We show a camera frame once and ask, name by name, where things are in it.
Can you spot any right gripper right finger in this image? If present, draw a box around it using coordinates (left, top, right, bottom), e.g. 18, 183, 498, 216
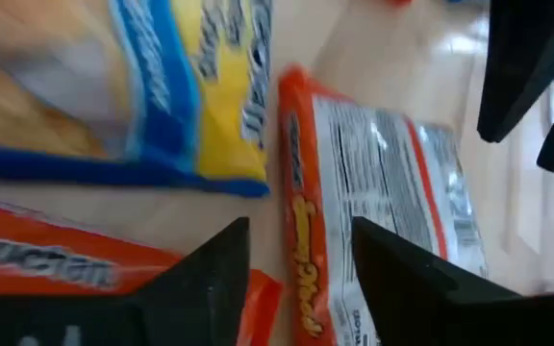
351, 215, 554, 346

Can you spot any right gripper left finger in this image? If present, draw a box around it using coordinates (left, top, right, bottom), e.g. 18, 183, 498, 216
0, 216, 252, 346

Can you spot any orange Maruchan ramen pack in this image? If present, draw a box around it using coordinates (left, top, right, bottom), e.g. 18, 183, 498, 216
276, 64, 490, 346
0, 199, 284, 346

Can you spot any blue yellow Maruchan ramen pack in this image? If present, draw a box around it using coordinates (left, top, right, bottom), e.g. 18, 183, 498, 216
0, 0, 274, 199

